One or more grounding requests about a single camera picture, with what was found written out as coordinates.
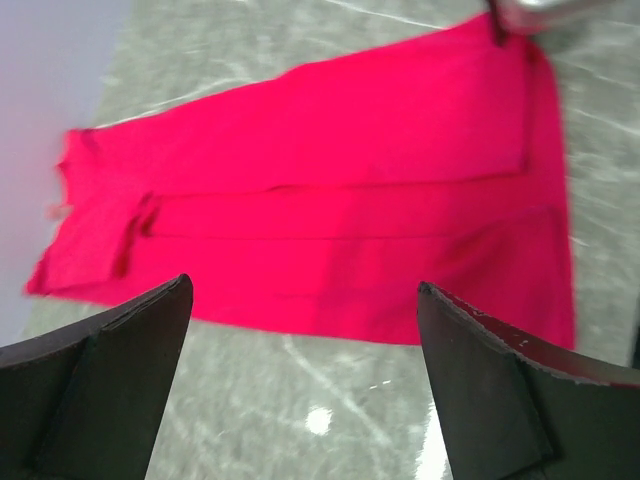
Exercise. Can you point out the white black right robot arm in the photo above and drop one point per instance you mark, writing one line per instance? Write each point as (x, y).
(533, 16)

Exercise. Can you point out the red t shirt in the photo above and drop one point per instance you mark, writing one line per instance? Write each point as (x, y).
(316, 202)

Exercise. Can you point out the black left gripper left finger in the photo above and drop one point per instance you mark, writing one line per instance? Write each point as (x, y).
(86, 401)

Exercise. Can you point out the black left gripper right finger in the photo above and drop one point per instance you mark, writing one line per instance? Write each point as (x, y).
(513, 406)

